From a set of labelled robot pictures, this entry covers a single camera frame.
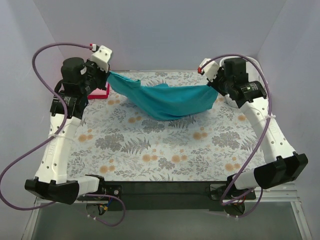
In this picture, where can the pink folded t shirt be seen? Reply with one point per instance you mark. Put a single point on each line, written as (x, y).
(98, 93)

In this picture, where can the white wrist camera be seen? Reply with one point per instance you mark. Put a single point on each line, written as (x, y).
(209, 69)
(101, 55)

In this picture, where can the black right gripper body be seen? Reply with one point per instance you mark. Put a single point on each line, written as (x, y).
(215, 84)

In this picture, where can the white laundry basket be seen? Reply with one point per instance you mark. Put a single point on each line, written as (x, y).
(253, 75)

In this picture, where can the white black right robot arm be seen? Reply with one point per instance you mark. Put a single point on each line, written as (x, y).
(282, 163)

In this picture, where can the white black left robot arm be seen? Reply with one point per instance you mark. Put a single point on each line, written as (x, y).
(79, 79)

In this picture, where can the aluminium frame rail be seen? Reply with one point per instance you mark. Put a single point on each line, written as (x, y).
(169, 217)

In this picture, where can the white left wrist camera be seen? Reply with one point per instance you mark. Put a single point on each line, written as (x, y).
(101, 55)

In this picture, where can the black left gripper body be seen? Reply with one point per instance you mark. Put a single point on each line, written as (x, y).
(100, 78)

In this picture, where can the teal t shirt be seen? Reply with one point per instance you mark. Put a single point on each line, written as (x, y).
(163, 102)

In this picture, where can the floral table mat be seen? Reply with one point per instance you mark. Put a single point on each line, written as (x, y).
(118, 141)

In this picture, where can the red folded t shirt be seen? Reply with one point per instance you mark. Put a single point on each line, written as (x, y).
(98, 96)

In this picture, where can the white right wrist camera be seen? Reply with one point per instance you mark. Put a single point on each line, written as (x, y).
(209, 69)

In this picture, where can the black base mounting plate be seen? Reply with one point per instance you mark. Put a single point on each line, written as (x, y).
(166, 195)

